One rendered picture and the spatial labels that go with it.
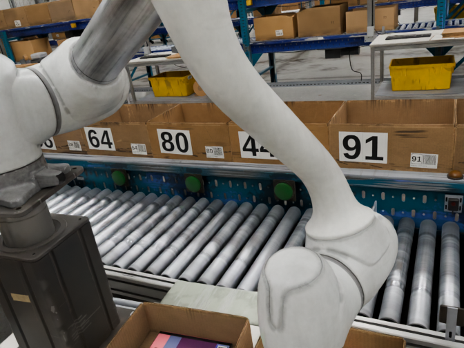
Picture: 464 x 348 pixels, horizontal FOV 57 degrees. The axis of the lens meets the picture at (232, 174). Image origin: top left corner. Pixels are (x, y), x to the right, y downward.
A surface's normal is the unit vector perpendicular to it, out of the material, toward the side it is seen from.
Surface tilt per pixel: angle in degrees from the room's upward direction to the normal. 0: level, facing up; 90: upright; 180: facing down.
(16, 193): 16
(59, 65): 61
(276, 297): 72
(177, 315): 89
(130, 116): 90
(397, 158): 91
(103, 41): 108
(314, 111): 89
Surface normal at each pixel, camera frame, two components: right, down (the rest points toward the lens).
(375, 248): 0.59, -0.18
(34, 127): 0.85, 0.26
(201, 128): -0.41, 0.42
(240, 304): -0.14, -0.91
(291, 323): -0.27, 0.30
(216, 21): 0.51, 0.17
